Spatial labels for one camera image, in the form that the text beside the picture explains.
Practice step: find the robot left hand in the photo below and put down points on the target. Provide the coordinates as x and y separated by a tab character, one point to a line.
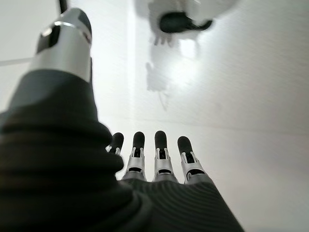
60	157

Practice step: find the black robot foot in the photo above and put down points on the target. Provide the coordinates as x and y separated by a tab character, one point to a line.
176	21

